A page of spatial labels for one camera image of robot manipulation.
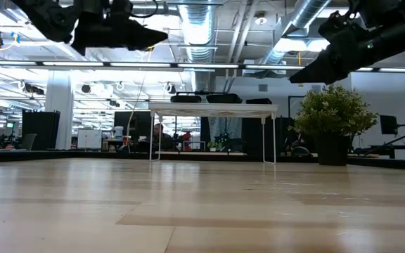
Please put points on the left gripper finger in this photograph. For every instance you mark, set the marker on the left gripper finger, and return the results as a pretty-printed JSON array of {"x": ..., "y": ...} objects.
[{"x": 146, "y": 35}]

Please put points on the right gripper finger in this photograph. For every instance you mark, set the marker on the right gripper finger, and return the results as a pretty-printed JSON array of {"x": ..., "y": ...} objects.
[{"x": 318, "y": 68}]

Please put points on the small black square plate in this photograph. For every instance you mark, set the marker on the small black square plate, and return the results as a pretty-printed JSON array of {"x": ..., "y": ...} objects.
[{"x": 258, "y": 101}]

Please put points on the black faceted mini plate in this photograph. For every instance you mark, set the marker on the black faceted mini plate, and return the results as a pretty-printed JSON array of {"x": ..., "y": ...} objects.
[{"x": 185, "y": 101}]

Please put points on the black deep square plate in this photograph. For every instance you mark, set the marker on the black deep square plate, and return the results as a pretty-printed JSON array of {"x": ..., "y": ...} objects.
[{"x": 224, "y": 98}]

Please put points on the green potted artificial plant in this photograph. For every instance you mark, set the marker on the green potted artificial plant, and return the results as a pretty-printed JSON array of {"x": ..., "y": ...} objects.
[{"x": 332, "y": 112}]

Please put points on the grey rounded object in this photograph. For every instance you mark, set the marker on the grey rounded object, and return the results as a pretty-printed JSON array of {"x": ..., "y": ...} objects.
[{"x": 301, "y": 151}]

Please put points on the small black monitor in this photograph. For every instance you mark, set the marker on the small black monitor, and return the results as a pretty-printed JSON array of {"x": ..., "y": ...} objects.
[{"x": 389, "y": 124}]

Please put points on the large black display panel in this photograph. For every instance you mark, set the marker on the large black display panel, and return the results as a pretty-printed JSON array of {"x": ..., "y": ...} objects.
[{"x": 135, "y": 124}]

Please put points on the black equipment cabinet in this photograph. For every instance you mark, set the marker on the black equipment cabinet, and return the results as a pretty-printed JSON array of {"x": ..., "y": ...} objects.
[{"x": 251, "y": 133}]

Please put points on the white plastic jug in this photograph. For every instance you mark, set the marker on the white plastic jug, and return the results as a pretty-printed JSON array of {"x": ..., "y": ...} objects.
[{"x": 119, "y": 133}]

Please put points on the person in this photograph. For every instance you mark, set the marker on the person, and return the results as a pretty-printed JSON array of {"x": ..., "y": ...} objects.
[{"x": 162, "y": 137}]

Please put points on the black low bench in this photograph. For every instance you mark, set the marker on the black low bench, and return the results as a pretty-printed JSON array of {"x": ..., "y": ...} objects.
[{"x": 385, "y": 150}]

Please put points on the white box cabinet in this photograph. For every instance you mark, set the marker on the white box cabinet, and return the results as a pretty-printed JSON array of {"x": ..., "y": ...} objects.
[{"x": 90, "y": 138}]

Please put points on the tall black cabinet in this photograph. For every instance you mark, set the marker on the tall black cabinet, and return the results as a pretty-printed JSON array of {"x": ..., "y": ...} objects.
[{"x": 40, "y": 130}]

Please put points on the black robot with green lights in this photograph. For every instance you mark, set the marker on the black robot with green lights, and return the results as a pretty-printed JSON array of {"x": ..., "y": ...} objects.
[{"x": 225, "y": 140}]

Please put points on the small green potted plant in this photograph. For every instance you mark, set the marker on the small green potted plant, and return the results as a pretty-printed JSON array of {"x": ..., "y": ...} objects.
[{"x": 212, "y": 144}]

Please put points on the light wooden tabletop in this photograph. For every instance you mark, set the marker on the light wooden tabletop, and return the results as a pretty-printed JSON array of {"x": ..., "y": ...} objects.
[{"x": 202, "y": 153}]

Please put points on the grey office chair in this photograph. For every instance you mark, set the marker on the grey office chair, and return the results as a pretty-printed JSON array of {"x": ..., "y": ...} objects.
[{"x": 29, "y": 141}]

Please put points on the black aluminium table frame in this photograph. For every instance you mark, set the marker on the black aluminium table frame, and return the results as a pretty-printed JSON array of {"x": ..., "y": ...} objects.
[{"x": 19, "y": 156}]

